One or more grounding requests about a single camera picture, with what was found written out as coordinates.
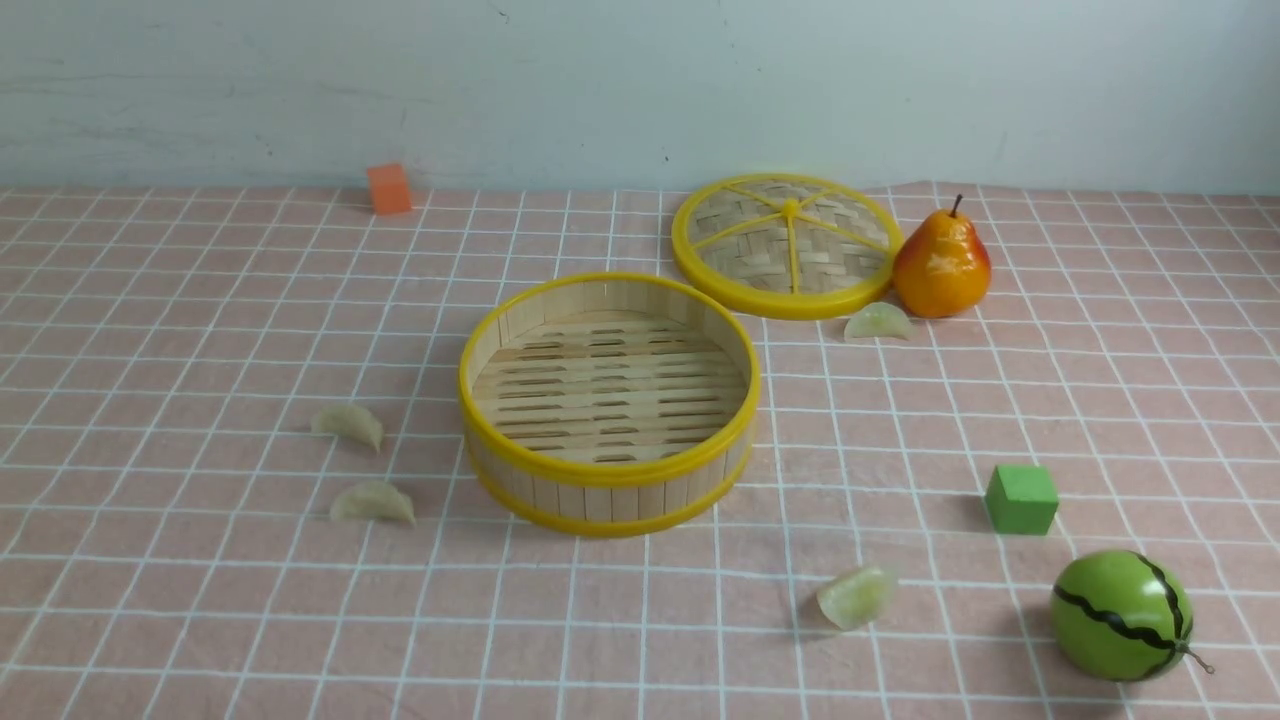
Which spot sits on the green dumpling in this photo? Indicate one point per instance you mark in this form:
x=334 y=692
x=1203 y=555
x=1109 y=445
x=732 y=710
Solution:
x=879 y=321
x=856 y=598

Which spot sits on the white dumpling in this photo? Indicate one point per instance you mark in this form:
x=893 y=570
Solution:
x=375 y=501
x=349 y=421

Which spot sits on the bamboo steamer tray yellow rim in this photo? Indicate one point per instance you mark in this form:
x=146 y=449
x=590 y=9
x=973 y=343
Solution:
x=609 y=404

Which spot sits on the woven bamboo steamer lid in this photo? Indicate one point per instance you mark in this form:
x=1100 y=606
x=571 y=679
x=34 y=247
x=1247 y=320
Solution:
x=785 y=247

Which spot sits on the orange wooden cube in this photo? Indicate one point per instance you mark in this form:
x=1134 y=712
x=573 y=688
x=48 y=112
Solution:
x=389 y=189

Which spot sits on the orange yellow toy pear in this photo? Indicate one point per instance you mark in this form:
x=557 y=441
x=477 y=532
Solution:
x=943 y=269

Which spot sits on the green wooden cube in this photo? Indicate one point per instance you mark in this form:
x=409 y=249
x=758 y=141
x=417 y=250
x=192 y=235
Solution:
x=1021 y=500

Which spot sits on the pink checkered tablecloth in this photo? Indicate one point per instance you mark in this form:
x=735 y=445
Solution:
x=168 y=551

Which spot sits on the green toy watermelon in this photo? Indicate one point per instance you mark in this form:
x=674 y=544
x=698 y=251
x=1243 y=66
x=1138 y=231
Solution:
x=1122 y=617

